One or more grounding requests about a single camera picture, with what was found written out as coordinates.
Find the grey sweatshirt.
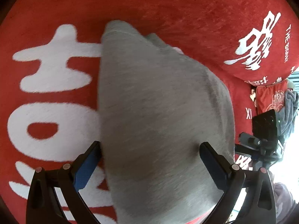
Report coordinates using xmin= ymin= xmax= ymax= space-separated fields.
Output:
xmin=98 ymin=21 xmax=235 ymax=223

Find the person's right hand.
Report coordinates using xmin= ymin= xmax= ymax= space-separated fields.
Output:
xmin=269 ymin=171 xmax=296 ymax=223

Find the blue-grey towel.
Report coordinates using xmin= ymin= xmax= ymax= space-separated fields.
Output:
xmin=277 ymin=89 xmax=298 ymax=146

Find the red embroidered pillow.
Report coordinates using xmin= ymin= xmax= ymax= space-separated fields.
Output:
xmin=256 ymin=79 xmax=288 ymax=114

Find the red blanket with white print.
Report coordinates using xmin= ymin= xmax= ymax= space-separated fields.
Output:
xmin=1 ymin=0 xmax=298 ymax=223

